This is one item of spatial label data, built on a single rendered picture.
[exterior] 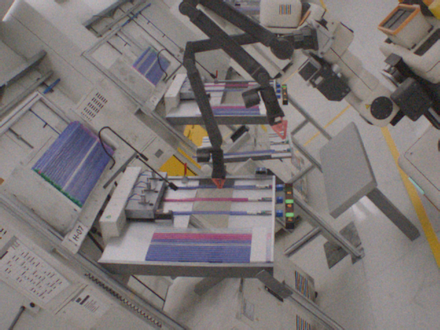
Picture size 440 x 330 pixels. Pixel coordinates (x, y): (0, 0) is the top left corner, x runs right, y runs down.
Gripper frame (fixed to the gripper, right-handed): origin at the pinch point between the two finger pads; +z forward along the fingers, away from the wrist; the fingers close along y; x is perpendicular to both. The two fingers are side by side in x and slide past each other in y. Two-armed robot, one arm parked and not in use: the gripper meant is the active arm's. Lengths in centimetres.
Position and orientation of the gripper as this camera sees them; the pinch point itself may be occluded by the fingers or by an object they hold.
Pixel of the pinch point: (220, 186)
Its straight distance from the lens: 243.3
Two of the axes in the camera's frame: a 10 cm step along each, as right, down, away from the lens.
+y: -1.0, 4.8, -8.7
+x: 9.9, -0.1, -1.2
